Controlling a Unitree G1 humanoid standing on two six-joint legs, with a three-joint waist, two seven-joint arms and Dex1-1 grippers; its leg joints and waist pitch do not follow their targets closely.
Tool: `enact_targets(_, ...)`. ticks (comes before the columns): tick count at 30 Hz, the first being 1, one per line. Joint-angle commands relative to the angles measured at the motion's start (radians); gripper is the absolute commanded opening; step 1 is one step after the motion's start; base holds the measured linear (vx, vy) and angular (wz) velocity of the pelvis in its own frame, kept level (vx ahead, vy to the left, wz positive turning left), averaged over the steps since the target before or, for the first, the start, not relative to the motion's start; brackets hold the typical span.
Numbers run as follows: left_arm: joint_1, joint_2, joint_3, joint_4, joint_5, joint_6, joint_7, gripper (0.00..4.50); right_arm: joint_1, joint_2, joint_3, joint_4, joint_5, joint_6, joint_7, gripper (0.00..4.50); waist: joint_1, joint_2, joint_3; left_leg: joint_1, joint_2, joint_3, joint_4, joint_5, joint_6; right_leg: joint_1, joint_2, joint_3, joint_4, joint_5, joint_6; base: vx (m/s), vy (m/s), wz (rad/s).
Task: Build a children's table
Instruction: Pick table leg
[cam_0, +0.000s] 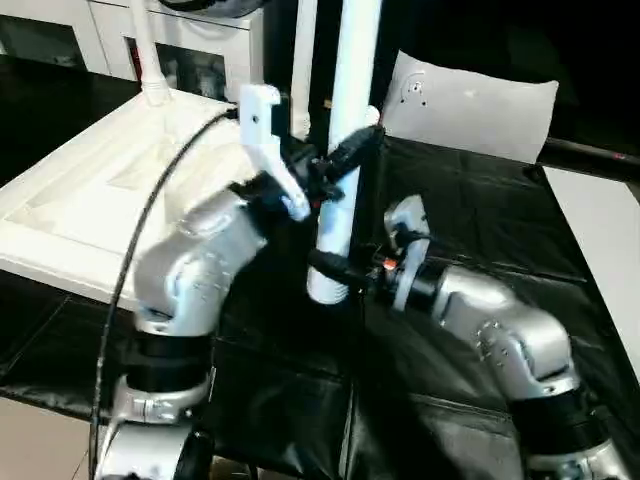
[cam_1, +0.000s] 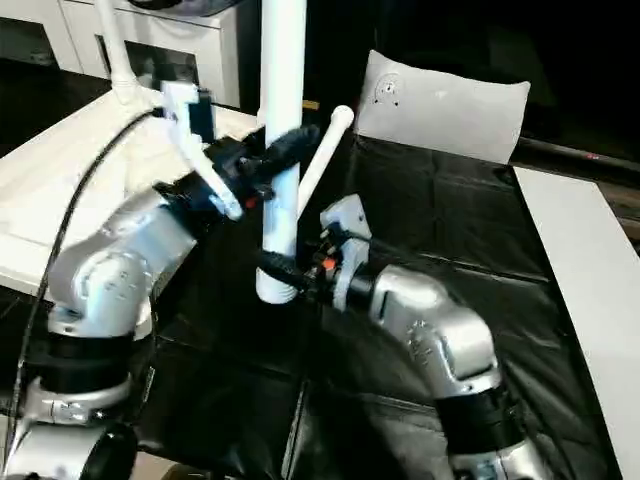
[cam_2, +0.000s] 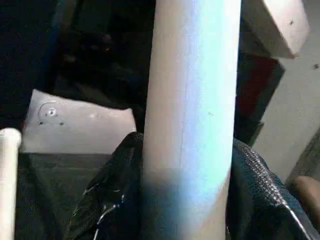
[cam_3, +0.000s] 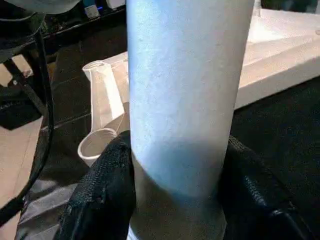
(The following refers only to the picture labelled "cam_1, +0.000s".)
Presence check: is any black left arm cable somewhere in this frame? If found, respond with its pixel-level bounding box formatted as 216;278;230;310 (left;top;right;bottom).
0;110;173;446

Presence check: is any flat white board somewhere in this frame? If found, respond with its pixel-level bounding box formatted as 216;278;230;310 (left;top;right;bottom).
511;165;640;480

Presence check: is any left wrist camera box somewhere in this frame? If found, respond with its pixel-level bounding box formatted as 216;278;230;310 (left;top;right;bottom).
158;84;247;223

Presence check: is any black work mat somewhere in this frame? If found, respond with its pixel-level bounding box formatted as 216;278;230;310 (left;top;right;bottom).
0;60;621;480

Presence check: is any white plastic bag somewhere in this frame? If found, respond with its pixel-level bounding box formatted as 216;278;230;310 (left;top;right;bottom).
354;50;532;165

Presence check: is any white cabinet with glass doors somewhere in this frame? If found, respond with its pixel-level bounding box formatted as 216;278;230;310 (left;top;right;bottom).
0;0;263;109

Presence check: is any white plastic table leg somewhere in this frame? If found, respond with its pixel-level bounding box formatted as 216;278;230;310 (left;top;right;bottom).
94;0;142;107
254;0;309;307
296;105;357;219

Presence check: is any white plastic table top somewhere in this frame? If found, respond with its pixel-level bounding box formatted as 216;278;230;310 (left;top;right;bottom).
0;88;263;299

